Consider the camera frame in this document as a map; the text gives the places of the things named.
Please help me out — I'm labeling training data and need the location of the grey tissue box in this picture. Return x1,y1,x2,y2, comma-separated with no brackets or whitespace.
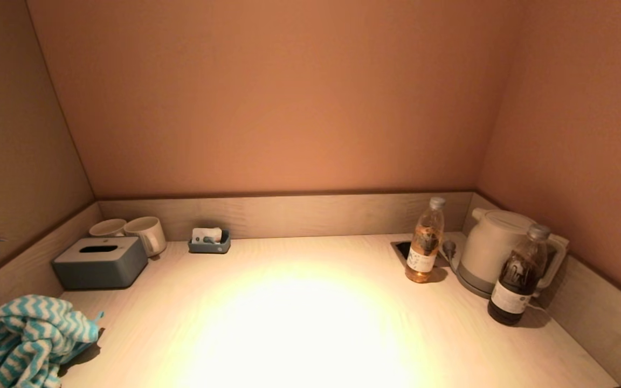
52,236,148,290

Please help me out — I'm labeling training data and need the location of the small grey-blue sachet tray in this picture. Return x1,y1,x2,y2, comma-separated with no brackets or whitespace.
188,229,231,254

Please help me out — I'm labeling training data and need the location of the grey kettle base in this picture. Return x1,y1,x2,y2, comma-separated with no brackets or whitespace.
455,263,497,300

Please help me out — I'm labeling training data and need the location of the amber tea plastic bottle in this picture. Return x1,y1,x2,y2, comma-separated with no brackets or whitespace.
405,197,446,283

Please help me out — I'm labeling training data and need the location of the dark tea plastic bottle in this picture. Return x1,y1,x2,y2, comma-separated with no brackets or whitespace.
487,224,553,327

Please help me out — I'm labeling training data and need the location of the white ceramic mug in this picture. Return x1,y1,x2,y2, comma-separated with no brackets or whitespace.
88,218,128,238
123,216,167,258

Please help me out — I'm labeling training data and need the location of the teal white striped cloth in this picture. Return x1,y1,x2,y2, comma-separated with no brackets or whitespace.
0,294,104,388

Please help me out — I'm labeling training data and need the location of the white electric kettle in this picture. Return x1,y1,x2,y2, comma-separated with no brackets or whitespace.
459,207,570,297

